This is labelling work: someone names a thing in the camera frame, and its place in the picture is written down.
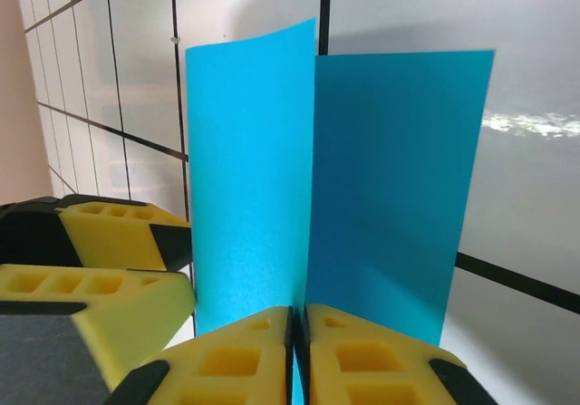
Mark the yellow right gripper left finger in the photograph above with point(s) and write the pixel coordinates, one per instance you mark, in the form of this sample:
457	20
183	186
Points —
226	364

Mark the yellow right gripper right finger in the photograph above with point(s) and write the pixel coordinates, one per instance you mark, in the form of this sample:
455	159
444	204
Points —
362	364

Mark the teal cloth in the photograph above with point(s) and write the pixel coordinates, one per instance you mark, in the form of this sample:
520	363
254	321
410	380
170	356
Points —
249	174

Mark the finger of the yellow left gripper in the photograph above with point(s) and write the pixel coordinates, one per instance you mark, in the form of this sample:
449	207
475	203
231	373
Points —
113	242
90	305

